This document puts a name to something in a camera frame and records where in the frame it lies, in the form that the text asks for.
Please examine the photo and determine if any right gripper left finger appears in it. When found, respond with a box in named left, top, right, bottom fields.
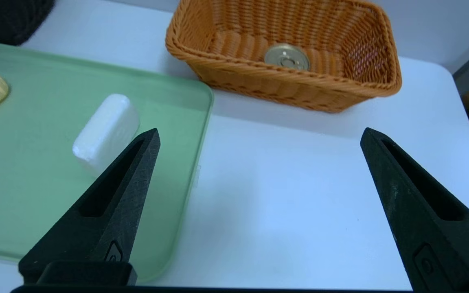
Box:
left=19, top=128, right=161, bottom=285

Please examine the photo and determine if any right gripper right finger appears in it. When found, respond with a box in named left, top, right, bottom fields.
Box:
left=360, top=127, right=469, bottom=291

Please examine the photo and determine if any white soap bar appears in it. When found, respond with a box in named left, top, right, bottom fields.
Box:
left=72, top=94, right=140, bottom=177

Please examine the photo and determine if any small tin can pull tab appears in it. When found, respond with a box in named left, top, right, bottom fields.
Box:
left=264, top=43, right=311, bottom=72

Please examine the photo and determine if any orange wicker basket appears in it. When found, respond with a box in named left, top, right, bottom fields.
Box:
left=165, top=0, right=403, bottom=114

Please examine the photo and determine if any dark brown wicker basket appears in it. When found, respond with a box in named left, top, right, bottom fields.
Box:
left=0, top=0, right=56, bottom=46

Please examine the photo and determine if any light green plastic tray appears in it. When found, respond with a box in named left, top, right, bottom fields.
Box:
left=0, top=39, right=215, bottom=283

